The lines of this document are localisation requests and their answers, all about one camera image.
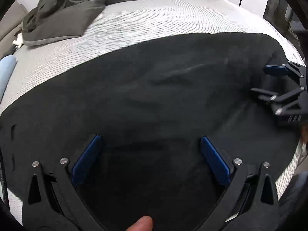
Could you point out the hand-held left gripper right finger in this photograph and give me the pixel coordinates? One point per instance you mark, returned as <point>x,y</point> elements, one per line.
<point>215,160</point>

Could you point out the light blue bolster pillow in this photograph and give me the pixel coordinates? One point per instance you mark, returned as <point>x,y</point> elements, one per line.
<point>7,74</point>

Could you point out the person's left hand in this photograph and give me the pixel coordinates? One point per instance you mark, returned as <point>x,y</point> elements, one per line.
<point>142,225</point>

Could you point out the beige padded headboard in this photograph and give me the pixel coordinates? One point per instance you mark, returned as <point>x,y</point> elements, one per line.
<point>12,24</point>

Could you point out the black pants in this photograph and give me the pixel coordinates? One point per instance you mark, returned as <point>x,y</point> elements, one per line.
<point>156,105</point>

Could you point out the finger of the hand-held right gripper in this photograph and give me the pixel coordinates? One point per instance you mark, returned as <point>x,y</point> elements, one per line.
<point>284,99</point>
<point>276,69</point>

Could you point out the white plush toy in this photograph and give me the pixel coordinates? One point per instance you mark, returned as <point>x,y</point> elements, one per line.
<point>18,41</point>

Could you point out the dark wooden cabinet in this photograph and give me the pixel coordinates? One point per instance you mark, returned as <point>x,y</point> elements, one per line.
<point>279,9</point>

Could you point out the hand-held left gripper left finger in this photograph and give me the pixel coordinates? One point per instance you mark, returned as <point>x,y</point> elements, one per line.
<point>87,157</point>

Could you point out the dark grey duvet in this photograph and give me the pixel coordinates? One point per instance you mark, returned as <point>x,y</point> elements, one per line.
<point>79,9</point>

